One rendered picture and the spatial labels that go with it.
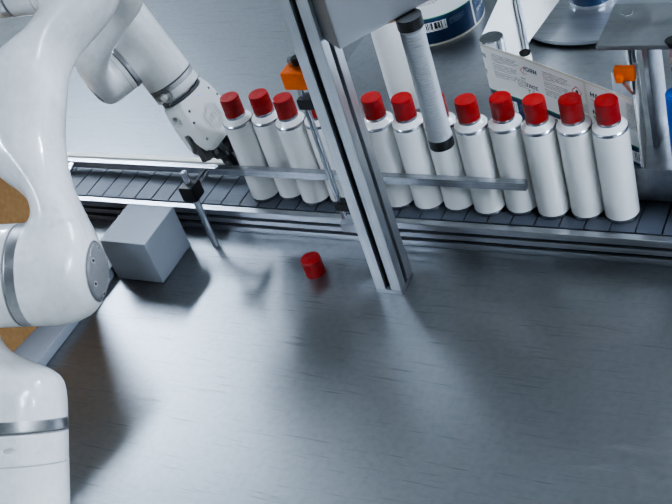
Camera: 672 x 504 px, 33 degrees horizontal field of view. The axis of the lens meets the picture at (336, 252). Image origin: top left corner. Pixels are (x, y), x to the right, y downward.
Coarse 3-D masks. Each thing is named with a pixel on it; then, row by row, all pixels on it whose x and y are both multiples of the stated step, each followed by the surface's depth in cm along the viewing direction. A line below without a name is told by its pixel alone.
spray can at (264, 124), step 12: (252, 96) 183; (264, 96) 183; (252, 108) 185; (264, 108) 184; (252, 120) 186; (264, 120) 185; (264, 132) 186; (276, 132) 186; (264, 144) 188; (276, 144) 187; (276, 156) 189; (276, 180) 193; (288, 180) 192; (288, 192) 193
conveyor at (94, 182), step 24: (96, 168) 221; (96, 192) 214; (120, 192) 212; (144, 192) 209; (168, 192) 207; (216, 192) 203; (240, 192) 201; (408, 216) 182; (432, 216) 181; (456, 216) 179; (480, 216) 177; (504, 216) 176; (528, 216) 174; (600, 216) 170; (648, 216) 167
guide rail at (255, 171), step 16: (80, 160) 208; (96, 160) 206; (112, 160) 205; (128, 160) 203; (256, 176) 190; (272, 176) 189; (288, 176) 187; (304, 176) 186; (320, 176) 184; (336, 176) 182; (384, 176) 178; (400, 176) 177; (416, 176) 176; (432, 176) 175; (448, 176) 174; (464, 176) 172
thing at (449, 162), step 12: (444, 96) 169; (456, 120) 171; (456, 144) 172; (432, 156) 174; (444, 156) 173; (456, 156) 173; (444, 168) 174; (456, 168) 174; (444, 192) 178; (456, 192) 177; (468, 192) 178; (456, 204) 178; (468, 204) 179
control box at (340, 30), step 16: (320, 0) 142; (336, 0) 142; (352, 0) 143; (368, 0) 144; (384, 0) 145; (400, 0) 146; (416, 0) 148; (320, 16) 145; (336, 16) 143; (352, 16) 144; (368, 16) 145; (384, 16) 146; (336, 32) 144; (352, 32) 145; (368, 32) 146
